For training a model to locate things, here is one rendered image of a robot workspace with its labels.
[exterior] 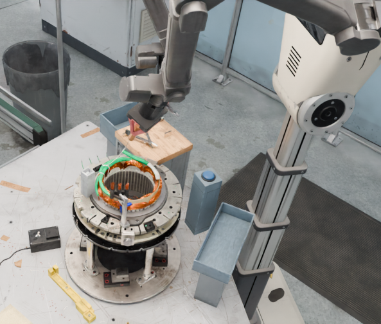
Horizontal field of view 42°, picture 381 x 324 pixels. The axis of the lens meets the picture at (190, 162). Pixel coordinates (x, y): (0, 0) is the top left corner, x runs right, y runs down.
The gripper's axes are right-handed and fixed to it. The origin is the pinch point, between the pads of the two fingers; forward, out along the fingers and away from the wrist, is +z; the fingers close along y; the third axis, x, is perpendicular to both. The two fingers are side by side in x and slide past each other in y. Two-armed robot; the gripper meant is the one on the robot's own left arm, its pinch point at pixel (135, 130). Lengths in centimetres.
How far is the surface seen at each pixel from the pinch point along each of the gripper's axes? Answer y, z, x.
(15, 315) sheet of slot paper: 38, 55, 9
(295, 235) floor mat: -117, 109, 87
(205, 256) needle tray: 2.6, 17.0, 37.7
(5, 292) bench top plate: 34, 58, 1
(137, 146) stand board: -20.0, 29.0, -1.0
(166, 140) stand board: -29.1, 27.0, 4.1
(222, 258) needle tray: 0.1, 15.4, 41.7
